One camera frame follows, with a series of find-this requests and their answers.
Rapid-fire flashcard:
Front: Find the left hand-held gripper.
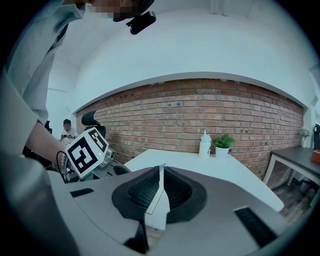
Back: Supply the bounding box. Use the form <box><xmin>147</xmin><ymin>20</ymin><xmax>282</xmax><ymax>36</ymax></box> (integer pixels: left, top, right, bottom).
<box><xmin>64</xmin><ymin>126</ymin><xmax>133</xmax><ymax>181</ymax></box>

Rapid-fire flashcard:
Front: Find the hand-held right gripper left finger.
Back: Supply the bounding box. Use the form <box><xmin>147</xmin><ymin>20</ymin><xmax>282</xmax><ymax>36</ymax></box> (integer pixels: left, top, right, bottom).
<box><xmin>65</xmin><ymin>165</ymin><xmax>161</xmax><ymax>254</ymax></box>

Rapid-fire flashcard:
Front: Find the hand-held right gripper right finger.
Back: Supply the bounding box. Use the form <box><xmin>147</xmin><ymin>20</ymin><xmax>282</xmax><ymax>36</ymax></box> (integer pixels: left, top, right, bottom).
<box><xmin>149</xmin><ymin>166</ymin><xmax>292</xmax><ymax>256</ymax></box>

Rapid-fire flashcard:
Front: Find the person's left forearm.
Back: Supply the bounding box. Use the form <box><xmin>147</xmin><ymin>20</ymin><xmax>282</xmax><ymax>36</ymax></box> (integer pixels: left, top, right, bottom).
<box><xmin>24</xmin><ymin>119</ymin><xmax>68</xmax><ymax>172</ymax></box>

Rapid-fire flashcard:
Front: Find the black office chair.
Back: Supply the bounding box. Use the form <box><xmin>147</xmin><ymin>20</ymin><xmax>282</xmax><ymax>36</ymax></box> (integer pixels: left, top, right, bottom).
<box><xmin>81</xmin><ymin>110</ymin><xmax>107</xmax><ymax>151</ymax></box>

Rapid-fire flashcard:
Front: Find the white table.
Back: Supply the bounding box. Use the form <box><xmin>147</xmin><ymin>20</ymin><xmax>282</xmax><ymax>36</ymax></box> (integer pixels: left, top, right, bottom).
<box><xmin>123</xmin><ymin>148</ymin><xmax>285</xmax><ymax>231</ymax></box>

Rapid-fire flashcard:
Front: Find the green plant in white pot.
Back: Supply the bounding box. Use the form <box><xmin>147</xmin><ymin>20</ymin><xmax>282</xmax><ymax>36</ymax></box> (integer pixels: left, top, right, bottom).
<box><xmin>211</xmin><ymin>133</ymin><xmax>237</xmax><ymax>161</ymax></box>

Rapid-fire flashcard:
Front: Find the white spout bottle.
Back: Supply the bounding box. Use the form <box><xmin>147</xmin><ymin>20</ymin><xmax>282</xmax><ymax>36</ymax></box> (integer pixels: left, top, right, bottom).
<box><xmin>198</xmin><ymin>129</ymin><xmax>213</xmax><ymax>160</ymax></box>

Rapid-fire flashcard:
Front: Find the dark-topped side table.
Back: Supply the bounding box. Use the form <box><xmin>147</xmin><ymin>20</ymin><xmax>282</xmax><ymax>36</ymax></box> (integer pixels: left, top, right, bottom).
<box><xmin>262</xmin><ymin>146</ymin><xmax>320</xmax><ymax>201</ymax></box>

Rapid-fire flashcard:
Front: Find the small vase with flowers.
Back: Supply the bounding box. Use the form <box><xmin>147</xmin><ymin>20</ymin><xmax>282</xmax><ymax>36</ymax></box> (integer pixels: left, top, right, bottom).
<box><xmin>299</xmin><ymin>127</ymin><xmax>311</xmax><ymax>148</ymax></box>

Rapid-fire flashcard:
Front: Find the person's grey clothing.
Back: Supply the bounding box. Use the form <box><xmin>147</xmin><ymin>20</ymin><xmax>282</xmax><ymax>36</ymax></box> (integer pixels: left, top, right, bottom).
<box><xmin>0</xmin><ymin>0</ymin><xmax>88</xmax><ymax>157</ymax></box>

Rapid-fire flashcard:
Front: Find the person's face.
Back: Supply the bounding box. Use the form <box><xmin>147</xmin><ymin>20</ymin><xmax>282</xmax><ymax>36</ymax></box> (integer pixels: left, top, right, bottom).
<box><xmin>84</xmin><ymin>0</ymin><xmax>141</xmax><ymax>20</ymax></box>

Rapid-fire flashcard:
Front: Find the white beaded bracelet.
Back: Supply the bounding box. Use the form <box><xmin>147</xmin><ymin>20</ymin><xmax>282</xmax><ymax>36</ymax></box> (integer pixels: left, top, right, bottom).
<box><xmin>60</xmin><ymin>151</ymin><xmax>70</xmax><ymax>182</ymax></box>

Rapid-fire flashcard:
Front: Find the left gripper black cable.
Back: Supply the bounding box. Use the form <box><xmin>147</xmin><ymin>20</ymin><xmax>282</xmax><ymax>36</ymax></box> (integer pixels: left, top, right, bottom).
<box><xmin>56</xmin><ymin>150</ymin><xmax>66</xmax><ymax>176</ymax></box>

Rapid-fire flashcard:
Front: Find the black head-mounted camera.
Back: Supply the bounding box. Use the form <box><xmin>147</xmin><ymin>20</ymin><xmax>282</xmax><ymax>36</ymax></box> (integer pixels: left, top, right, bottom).
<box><xmin>112</xmin><ymin>0</ymin><xmax>157</xmax><ymax>35</ymax></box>

